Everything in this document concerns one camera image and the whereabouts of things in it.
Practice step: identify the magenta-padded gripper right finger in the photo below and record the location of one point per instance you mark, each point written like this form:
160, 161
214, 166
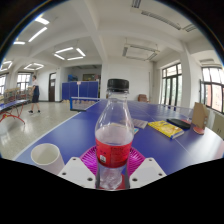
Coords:
137, 160

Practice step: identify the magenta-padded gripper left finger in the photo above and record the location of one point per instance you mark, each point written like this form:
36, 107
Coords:
87, 160

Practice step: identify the clear red-labelled water bottle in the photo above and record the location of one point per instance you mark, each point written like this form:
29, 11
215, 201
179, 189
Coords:
113, 151

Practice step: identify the grey notebook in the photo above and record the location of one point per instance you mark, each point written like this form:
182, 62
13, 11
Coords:
140, 123

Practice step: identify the white cup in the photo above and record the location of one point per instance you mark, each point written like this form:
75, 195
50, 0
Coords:
50, 160

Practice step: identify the thick yellow book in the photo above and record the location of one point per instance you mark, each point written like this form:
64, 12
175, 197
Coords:
165, 129

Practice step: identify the black table tennis paddle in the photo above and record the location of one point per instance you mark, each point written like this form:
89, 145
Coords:
178, 124

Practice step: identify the folded blue tennis tables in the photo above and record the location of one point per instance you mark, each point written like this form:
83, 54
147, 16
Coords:
81, 90

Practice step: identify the brown cardboard box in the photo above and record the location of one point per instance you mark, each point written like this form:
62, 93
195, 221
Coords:
200, 115

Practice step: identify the dark door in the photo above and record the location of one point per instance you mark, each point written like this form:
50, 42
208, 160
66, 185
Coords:
52, 87

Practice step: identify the tall black-framed window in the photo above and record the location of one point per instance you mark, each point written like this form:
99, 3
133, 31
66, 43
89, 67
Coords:
171, 85

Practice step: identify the person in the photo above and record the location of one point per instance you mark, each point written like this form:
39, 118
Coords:
35, 93

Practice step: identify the white cabinet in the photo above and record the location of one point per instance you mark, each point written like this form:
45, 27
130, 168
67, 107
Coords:
219, 125

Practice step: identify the red-legged blue tennis table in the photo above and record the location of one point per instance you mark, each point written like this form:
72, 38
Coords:
11, 105

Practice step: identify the distant bright window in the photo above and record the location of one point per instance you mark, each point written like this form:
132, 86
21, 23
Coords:
23, 81

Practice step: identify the wide black-framed window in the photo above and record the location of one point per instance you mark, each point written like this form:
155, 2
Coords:
213, 88

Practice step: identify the ceiling lights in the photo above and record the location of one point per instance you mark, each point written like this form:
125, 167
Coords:
37, 34

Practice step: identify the framed wall picture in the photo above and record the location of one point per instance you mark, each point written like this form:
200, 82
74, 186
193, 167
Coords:
89, 77

